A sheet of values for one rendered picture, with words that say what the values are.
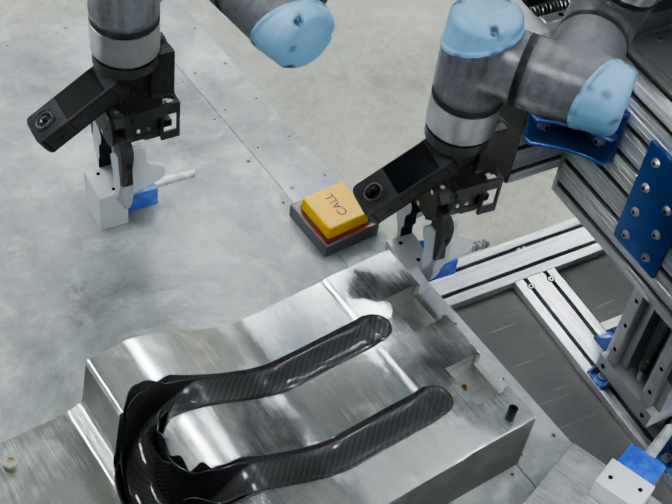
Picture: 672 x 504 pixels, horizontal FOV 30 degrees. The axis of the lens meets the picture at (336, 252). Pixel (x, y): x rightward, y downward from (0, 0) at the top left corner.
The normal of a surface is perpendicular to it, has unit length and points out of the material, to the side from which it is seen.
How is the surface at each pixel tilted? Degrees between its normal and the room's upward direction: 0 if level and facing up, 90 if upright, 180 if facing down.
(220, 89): 0
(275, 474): 28
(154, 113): 90
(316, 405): 1
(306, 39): 90
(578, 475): 0
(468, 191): 90
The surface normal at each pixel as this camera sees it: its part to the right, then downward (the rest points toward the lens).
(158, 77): 0.47, 0.70
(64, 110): -0.38, -0.41
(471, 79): -0.38, 0.67
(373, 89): 0.11, -0.66
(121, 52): 0.00, 0.75
